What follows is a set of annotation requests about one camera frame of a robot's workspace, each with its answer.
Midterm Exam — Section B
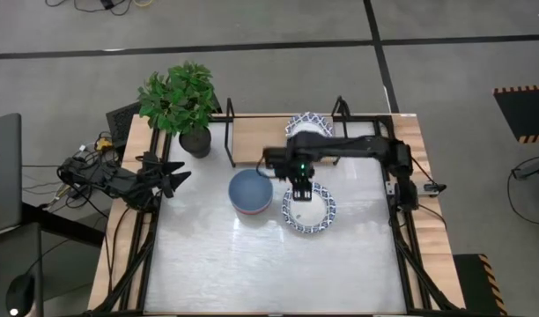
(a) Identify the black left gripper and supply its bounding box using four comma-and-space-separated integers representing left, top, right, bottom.
137, 151, 192, 198

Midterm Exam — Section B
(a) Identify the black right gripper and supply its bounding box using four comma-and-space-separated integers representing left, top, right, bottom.
287, 157, 317, 202

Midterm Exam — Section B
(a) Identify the blue plastic bowl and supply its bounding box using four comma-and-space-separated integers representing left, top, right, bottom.
227, 168, 274, 213

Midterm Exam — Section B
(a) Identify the pink plastic bowl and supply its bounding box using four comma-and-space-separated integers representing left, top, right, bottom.
232, 203, 271, 217

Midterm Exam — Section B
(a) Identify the black plant pot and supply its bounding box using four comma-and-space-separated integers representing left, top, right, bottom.
178, 125, 212, 159

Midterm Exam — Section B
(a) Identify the black perforated box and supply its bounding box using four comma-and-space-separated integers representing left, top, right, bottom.
105, 101, 142, 155

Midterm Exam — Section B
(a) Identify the green leafy artificial plant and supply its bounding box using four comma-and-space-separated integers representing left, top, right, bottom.
136, 60, 218, 136

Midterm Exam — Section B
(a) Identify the black side desk beam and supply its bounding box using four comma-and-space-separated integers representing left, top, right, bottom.
21, 201, 107, 248

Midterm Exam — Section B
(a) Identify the grey laptop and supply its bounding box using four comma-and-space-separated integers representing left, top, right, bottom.
0, 113, 23, 237

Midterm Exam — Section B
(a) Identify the dark grey mouse pad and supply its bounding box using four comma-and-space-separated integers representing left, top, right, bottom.
0, 222, 44, 317

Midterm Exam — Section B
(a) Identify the black computer mouse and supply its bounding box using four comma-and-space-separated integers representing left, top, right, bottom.
5, 272, 36, 317

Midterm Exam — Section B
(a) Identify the black mat with hazard stripes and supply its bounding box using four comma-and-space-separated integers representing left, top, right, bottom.
453, 253, 508, 317
492, 84, 539, 144

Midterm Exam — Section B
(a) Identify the wooden shelf with black frame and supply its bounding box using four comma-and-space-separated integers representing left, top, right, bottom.
223, 95, 352, 169

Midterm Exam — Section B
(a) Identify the black cable tangle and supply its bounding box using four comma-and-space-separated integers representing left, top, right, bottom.
21, 130, 126, 210

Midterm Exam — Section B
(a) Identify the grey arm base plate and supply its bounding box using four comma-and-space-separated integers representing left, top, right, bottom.
385, 180, 441, 195

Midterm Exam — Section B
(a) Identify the black aluminium table frame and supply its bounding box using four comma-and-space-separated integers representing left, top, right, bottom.
82, 113, 462, 317

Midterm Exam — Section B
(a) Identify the black floor cable loop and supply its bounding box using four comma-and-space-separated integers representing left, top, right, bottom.
506, 154, 539, 225

